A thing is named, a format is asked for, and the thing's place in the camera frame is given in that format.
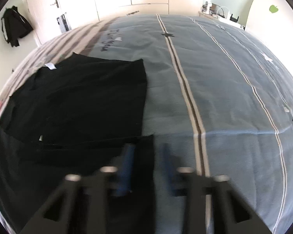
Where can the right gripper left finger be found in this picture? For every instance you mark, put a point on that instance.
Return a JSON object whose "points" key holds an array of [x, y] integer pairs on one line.
{"points": [[79, 204]]}

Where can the black sweatshirt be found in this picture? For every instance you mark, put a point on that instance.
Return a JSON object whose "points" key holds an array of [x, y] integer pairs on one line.
{"points": [[75, 119]]}

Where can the striped clothes in doorway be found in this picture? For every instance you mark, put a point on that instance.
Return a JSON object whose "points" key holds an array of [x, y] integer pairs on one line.
{"points": [[63, 24]]}

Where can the striped grey blue bedspread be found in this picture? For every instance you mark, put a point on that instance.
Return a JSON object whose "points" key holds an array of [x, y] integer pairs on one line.
{"points": [[215, 94]]}

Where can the cluttered side table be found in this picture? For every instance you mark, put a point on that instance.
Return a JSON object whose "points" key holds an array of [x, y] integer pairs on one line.
{"points": [[221, 13]]}

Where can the black jacket hanging on wall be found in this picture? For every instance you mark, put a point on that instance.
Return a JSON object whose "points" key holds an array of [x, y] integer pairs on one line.
{"points": [[14, 26]]}

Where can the white door with handle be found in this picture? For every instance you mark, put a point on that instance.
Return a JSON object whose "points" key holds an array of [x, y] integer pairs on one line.
{"points": [[43, 15]]}

